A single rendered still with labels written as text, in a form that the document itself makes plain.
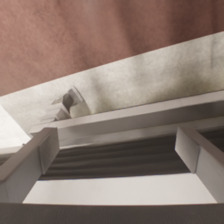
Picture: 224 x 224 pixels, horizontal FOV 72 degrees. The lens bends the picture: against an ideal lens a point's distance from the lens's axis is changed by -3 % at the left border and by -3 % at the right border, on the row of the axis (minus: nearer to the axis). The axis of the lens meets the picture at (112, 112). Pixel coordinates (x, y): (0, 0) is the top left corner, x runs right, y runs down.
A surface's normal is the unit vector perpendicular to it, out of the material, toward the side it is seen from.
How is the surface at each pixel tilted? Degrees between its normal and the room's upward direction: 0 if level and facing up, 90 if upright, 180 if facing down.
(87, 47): 0
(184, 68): 0
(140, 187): 90
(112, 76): 0
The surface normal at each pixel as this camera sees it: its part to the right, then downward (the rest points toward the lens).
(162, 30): -0.12, 0.64
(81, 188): -0.32, -0.75
